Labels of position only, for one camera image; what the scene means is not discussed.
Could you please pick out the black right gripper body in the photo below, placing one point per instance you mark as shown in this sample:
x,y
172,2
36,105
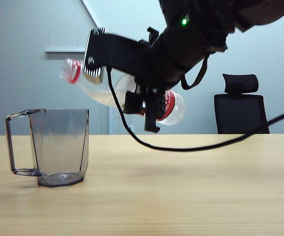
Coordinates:
x,y
166,64

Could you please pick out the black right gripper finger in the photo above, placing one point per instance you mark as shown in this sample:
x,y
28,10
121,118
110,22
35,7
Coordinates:
x,y
133,103

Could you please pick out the clear red-labelled water bottle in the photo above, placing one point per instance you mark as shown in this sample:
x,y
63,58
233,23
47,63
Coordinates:
x,y
175,110

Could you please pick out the transparent grey plastic mug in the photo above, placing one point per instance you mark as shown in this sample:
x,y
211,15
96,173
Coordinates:
x,y
58,147

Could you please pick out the black office chair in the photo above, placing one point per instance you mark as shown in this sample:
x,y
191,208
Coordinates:
x,y
240,113

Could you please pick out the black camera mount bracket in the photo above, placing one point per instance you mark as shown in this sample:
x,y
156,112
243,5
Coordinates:
x,y
122,51

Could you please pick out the finned wrist camera box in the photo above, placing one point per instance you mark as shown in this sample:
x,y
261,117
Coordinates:
x,y
94,54

